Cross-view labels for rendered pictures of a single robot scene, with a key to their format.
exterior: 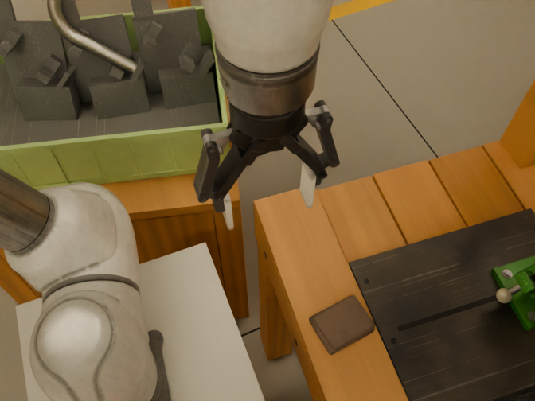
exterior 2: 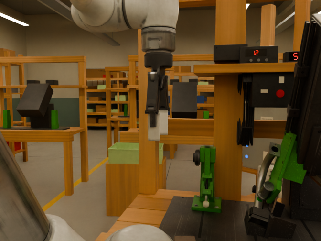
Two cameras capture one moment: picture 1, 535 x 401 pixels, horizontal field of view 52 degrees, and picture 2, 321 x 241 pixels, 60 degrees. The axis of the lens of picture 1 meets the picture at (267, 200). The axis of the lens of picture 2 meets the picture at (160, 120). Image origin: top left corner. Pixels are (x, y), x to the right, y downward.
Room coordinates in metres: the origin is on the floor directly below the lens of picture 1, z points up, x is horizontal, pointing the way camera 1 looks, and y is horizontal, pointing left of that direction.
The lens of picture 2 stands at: (-0.01, 0.64, 1.41)
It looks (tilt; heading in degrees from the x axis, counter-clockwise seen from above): 5 degrees down; 300
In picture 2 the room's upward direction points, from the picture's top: straight up
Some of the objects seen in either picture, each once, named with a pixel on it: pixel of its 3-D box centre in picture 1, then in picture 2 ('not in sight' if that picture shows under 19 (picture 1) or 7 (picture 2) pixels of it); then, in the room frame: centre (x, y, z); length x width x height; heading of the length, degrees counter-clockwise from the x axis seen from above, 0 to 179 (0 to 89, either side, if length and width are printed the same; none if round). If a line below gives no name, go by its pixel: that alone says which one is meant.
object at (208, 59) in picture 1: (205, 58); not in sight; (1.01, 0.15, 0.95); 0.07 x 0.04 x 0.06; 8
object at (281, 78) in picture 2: not in sight; (270, 90); (0.19, -0.70, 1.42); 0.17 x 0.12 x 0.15; 18
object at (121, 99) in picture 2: not in sight; (119, 101); (6.76, -7.90, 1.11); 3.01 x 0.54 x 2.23; 24
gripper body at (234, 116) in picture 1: (267, 117); (158, 70); (0.37, 0.00, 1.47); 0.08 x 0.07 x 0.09; 108
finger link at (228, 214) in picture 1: (226, 205); (154, 126); (0.35, 0.05, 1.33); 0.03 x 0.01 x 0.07; 18
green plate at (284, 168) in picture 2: not in sight; (291, 159); (0.07, -0.45, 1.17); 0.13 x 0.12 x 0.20; 18
